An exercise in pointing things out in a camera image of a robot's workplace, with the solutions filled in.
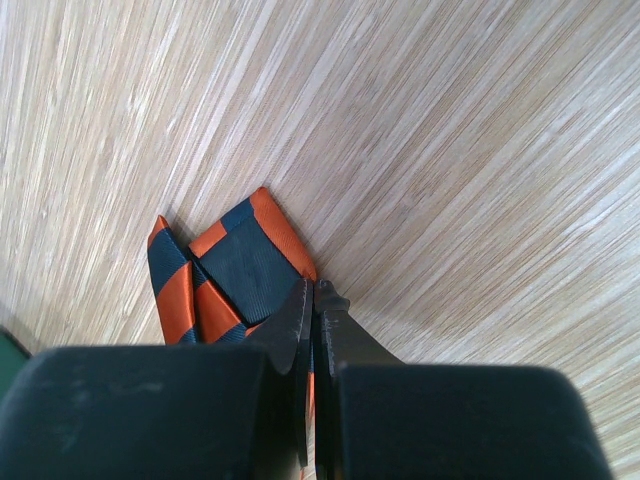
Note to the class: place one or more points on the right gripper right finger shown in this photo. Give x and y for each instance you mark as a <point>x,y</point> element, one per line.
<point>380,418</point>

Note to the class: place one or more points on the green divided organizer tray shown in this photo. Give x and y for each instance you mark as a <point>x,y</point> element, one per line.
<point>13,357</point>

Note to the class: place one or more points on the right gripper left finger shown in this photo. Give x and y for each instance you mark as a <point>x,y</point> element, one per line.
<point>187,411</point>

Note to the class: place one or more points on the orange navy striped tie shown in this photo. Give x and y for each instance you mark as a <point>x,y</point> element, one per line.
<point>247,280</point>

